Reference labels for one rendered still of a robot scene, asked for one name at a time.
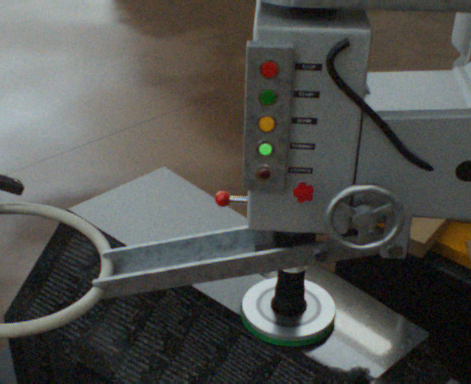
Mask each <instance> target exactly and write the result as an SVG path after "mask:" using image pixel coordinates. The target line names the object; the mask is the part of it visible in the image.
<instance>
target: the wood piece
mask: <svg viewBox="0 0 471 384"><path fill-rule="evenodd" d="M450 222H451V219H432V218H412V222H411V227H410V233H409V234H410V240H411V247H412V248H411V249H406V252H408V253H410V254H413V255H416V256H418V257H423V256H424V254H425V253H426V252H427V251H428V250H429V249H430V248H431V246H432V245H433V244H434V243H435V242H436V241H437V240H438V238H439V237H440V236H441V235H442V234H443V233H444V232H445V231H446V229H447V228H448V227H449V226H450Z"/></svg>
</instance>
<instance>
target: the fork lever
mask: <svg viewBox="0 0 471 384"><path fill-rule="evenodd" d="M383 235H384V231H380V232H374V233H368V234H367V241H366V242H372V241H375V240H378V239H380V238H382V237H383ZM270 242H273V231H257V230H250V229H249V228H248V226H242V227H237V228H231V229H225V230H220V231H213V232H207V233H202V234H196V235H190V236H185V237H179V238H173V239H167V240H161V241H156V242H150V243H144V244H139V245H133V246H127V247H122V248H115V249H109V250H104V251H102V255H103V257H104V258H110V259H112V260H113V262H114V273H113V277H107V278H101V279H95V280H93V282H92V284H93V286H94V288H100V289H102V290H103V292H104V295H103V297H102V298H101V299H105V298H111V297H118V296H124V295H130V294H136V293H142V292H149V291H155V290H161V289H167V288H174V287H180V286H186V285H193V284H199V283H205V282H211V281H218V280H224V279H230V278H237V277H243V276H249V275H255V274H262V273H268V272H274V271H281V270H287V269H293V268H299V267H305V266H312V265H318V263H325V262H331V261H337V260H343V259H349V258H355V257H362V256H369V255H375V254H381V248H380V249H377V250H373V251H366V252H360V251H352V250H348V249H345V248H343V247H341V246H339V245H338V244H336V243H335V242H334V241H333V240H332V239H331V240H325V241H319V242H313V243H308V244H301V245H295V246H289V247H283V248H277V249H271V250H265V251H258V252H255V245H257V244H264V243H270ZM387 250H388V256H390V257H393V258H397V257H399V256H400V255H402V254H403V251H402V245H399V244H395V243H393V244H392V245H390V246H389V247H387Z"/></svg>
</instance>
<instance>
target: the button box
mask: <svg viewBox="0 0 471 384"><path fill-rule="evenodd" d="M266 60H274V61H276V62H277V63H278V64H279V66H280V73H279V75H278V76H277V77H276V78H274V79H271V80H269V79H265V78H262V77H261V76H260V74H259V71H258V69H259V65H260V64H261V63H262V62H263V61H266ZM293 60H294V44H293V43H270V42H256V41H253V40H248V41H247V46H246V80H245V114H244V148H243V183H242V189H243V190H252V191H275V192H284V191H285V181H286V165H287V150H288V136H289V121H290V105H291V90H292V75H293ZM267 87H270V88H273V89H275V90H276V91H277V93H278V95H279V98H278V101H277V103H276V104H275V105H273V106H264V105H261V104H260V103H259V101H258V99H257V95H258V92H259V91H260V90H261V89H264V88H267ZM264 114H271V115H273V116H274V117H275V118H276V121H277V127H276V129H275V130H274V131H273V132H271V133H264V132H261V131H259V130H258V128H257V126H256V122H257V119H258V117H259V116H261V115H264ZM264 140H268V141H271V142H273V143H274V145H275V147H276V151H275V153H274V155H273V156H271V157H268V158H264V157H260V156H259V155H257V153H256V151H255V147H256V145H257V143H258V142H260V141H264ZM259 165H269V166H271V167H272V168H273V169H274V177H273V179H272V180H271V181H269V182H260V181H258V180H257V179H256V178H255V176H254V171H255V169H256V167H258V166H259Z"/></svg>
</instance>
